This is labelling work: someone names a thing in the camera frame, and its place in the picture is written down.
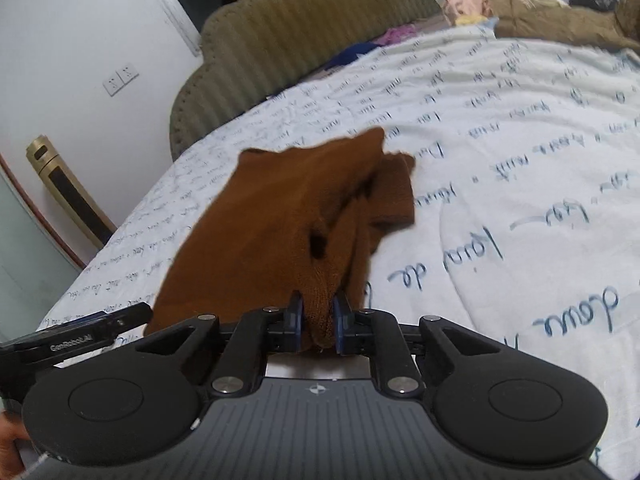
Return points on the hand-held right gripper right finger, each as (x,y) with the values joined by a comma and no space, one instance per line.
(341,322)

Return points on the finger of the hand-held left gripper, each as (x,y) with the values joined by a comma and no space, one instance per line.
(132,315)

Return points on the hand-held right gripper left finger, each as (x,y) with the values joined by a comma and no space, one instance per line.
(296,317)

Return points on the brown knit sweater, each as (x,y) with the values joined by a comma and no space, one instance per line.
(275,210)

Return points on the person's left hand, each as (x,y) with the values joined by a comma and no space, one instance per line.
(11,442)

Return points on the frosted glass door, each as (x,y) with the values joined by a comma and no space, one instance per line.
(25,260)

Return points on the gold tower fan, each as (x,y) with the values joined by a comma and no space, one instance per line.
(70,195)

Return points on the white script-printed bedsheet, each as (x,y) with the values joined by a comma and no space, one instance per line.
(500,160)

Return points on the dark blue cloth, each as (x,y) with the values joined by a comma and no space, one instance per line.
(350,55)

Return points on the olive upholstered headboard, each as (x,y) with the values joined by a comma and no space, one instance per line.
(280,45)

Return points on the purple cloth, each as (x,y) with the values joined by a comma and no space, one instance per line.
(397,35)

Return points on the tan garment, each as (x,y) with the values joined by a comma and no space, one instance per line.
(565,25)

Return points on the white wall socket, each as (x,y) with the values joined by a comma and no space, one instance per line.
(121,79)

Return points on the white window frame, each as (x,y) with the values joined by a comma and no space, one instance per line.
(170,5)

